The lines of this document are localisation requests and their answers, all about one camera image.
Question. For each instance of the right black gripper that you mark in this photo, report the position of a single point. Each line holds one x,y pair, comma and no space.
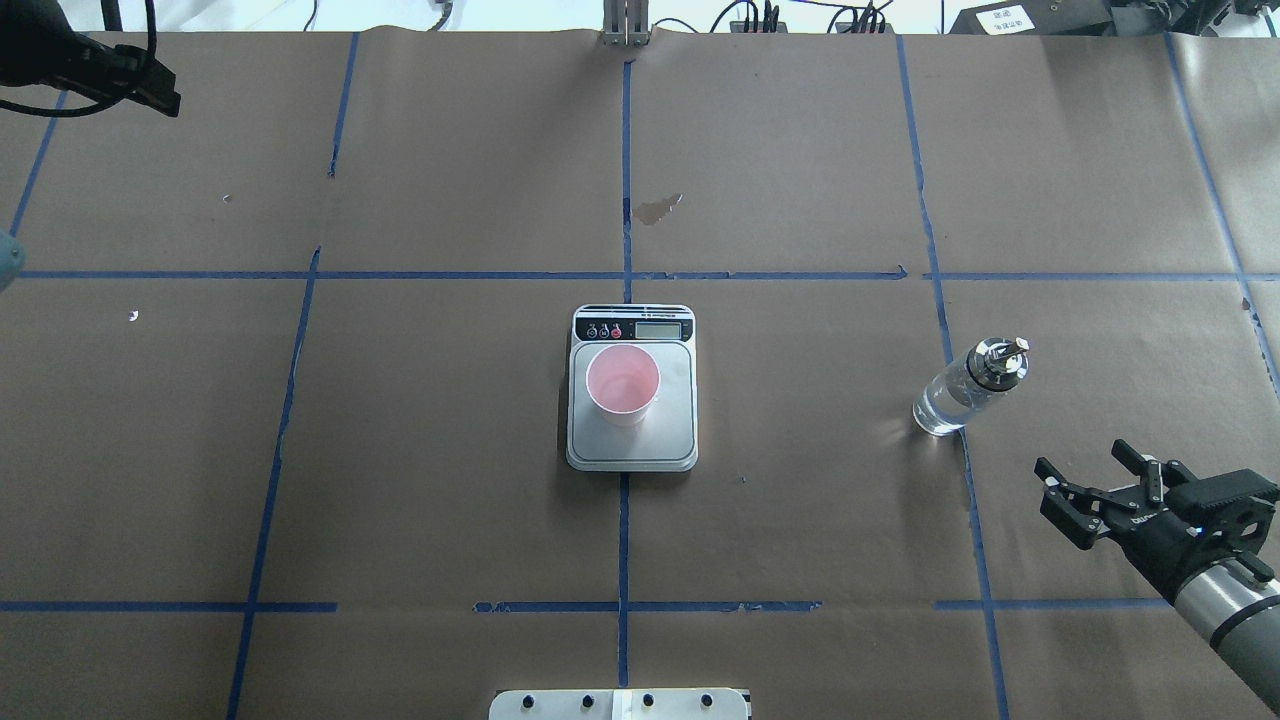
1157,546

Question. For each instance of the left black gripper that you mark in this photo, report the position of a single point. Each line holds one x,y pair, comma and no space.
38,58

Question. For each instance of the glass sauce bottle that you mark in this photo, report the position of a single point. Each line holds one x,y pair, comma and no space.
970,383

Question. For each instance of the pink cup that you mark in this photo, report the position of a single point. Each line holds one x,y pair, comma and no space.
623,381

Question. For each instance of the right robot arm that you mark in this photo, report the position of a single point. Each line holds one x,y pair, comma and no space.
1236,617

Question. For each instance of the digital kitchen scale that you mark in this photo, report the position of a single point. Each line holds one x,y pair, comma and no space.
667,440

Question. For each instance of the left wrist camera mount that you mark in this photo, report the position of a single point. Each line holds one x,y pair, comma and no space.
110,75

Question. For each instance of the aluminium frame post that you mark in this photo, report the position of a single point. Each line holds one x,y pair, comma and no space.
626,23

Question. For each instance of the white mounting post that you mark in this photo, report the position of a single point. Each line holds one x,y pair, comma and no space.
623,703

